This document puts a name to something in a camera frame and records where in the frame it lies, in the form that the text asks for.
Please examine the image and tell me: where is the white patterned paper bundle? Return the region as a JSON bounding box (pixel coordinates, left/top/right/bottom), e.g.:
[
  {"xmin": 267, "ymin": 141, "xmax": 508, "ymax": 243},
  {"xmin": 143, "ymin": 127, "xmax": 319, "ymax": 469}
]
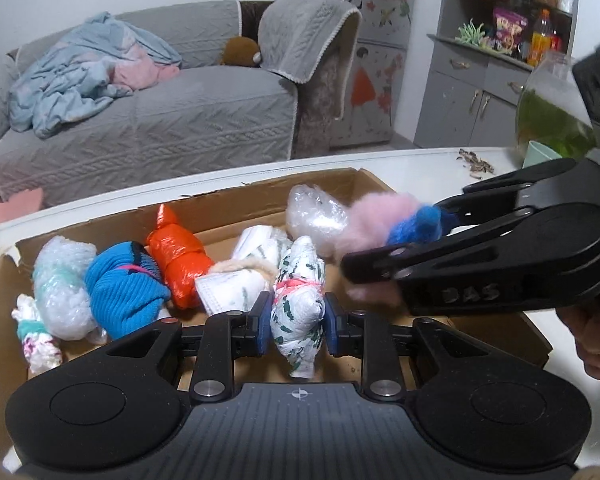
[{"xmin": 196, "ymin": 224, "xmax": 291, "ymax": 316}]

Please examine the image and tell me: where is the pink fluffy blue ball toy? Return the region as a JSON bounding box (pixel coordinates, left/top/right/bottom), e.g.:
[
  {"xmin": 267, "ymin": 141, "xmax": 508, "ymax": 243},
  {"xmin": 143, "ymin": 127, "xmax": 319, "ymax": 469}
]
[{"xmin": 334, "ymin": 192, "xmax": 462, "ymax": 306}]

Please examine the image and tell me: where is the white green leaf bundle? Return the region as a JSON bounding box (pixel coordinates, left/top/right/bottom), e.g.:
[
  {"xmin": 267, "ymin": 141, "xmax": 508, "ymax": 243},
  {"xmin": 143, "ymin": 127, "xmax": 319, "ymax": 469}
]
[{"xmin": 271, "ymin": 235, "xmax": 326, "ymax": 380}]

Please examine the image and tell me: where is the orange plastic bag bundle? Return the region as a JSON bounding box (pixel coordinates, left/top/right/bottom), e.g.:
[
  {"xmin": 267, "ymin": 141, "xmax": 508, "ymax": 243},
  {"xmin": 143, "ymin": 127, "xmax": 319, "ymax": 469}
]
[{"xmin": 145, "ymin": 204, "xmax": 214, "ymax": 310}]

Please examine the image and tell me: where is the clear bubble wrap bundle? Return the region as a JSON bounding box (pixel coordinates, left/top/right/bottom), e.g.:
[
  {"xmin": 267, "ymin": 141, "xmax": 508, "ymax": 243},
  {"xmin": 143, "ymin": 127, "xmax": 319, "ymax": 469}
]
[{"xmin": 286, "ymin": 184, "xmax": 349, "ymax": 259}]

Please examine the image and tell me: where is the blue sock roll pink tie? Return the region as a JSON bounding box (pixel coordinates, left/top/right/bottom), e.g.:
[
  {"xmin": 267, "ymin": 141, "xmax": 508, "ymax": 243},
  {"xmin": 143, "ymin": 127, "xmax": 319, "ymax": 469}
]
[{"xmin": 84, "ymin": 242, "xmax": 171, "ymax": 339}]

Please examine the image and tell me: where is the person right hand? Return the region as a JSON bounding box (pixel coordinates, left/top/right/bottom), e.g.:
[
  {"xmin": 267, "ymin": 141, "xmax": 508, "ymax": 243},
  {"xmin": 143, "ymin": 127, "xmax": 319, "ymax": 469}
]
[{"xmin": 556, "ymin": 307, "xmax": 600, "ymax": 380}]

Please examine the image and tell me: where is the sunflower seed shells pile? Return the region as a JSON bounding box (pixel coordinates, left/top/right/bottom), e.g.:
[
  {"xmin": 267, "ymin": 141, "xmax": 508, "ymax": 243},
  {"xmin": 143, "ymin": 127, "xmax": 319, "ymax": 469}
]
[{"xmin": 456, "ymin": 148, "xmax": 495, "ymax": 180}]

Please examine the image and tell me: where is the mint green cup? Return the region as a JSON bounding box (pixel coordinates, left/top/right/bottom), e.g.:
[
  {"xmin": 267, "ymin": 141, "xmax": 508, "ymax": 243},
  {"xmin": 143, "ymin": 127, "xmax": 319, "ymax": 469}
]
[{"xmin": 522, "ymin": 141, "xmax": 562, "ymax": 168}]

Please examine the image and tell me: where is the glass fish bowl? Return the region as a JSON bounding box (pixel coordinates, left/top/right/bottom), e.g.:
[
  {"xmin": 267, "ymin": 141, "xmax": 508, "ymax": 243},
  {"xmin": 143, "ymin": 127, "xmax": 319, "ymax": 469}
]
[{"xmin": 516, "ymin": 50, "xmax": 597, "ymax": 159}]

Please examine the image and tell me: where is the brown cardboard box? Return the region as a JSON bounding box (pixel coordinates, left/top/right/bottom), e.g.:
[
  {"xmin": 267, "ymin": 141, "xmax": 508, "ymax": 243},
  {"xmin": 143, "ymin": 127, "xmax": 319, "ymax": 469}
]
[{"xmin": 0, "ymin": 168, "xmax": 553, "ymax": 456}]

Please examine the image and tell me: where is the orange juice bottle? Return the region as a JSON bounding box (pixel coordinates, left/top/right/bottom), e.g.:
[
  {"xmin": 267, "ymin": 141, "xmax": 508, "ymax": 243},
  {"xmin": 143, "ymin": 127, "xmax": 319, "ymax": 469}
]
[{"xmin": 527, "ymin": 9, "xmax": 553, "ymax": 67}]

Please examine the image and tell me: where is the grey shelf cabinet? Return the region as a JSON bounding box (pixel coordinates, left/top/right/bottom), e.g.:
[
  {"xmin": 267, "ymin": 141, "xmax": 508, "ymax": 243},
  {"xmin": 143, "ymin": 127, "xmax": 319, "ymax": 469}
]
[{"xmin": 415, "ymin": 0, "xmax": 577, "ymax": 148}]

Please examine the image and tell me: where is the bubble wrap teal tie bundle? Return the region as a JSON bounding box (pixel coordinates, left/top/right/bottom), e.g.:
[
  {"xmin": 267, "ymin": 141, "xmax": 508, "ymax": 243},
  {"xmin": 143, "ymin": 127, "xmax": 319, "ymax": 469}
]
[{"xmin": 32, "ymin": 235, "xmax": 97, "ymax": 340}]

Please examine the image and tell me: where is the small white teal tied bundle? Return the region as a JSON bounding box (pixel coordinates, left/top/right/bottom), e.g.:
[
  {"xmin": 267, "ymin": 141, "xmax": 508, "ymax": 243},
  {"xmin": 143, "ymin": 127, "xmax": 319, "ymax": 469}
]
[{"xmin": 12, "ymin": 294, "xmax": 64, "ymax": 377}]

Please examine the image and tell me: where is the grey sofa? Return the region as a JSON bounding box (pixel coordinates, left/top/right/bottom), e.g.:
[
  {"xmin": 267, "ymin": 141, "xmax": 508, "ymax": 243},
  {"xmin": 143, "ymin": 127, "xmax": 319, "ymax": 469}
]
[{"xmin": 0, "ymin": 0, "xmax": 361, "ymax": 206}]

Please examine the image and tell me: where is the floral decorated cabinet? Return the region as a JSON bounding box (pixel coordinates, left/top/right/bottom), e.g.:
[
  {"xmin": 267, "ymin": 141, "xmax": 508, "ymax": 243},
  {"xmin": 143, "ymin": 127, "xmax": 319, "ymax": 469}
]
[{"xmin": 332, "ymin": 0, "xmax": 414, "ymax": 148}]

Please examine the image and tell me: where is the brown plush toy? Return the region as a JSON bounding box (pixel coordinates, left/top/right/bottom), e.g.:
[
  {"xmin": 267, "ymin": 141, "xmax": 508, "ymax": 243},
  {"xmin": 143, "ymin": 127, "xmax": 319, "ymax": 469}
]
[{"xmin": 221, "ymin": 36, "xmax": 262, "ymax": 67}]

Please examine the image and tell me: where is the pink blanket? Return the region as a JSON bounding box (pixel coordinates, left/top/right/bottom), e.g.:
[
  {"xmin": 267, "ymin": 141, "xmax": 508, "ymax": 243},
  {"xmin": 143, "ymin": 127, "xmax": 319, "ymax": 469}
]
[{"xmin": 111, "ymin": 47, "xmax": 180, "ymax": 91}]

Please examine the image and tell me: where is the light blue blanket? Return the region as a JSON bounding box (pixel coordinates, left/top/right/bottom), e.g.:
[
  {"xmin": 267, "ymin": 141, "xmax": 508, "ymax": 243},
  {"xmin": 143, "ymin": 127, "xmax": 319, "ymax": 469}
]
[{"xmin": 8, "ymin": 13, "xmax": 182, "ymax": 139}]

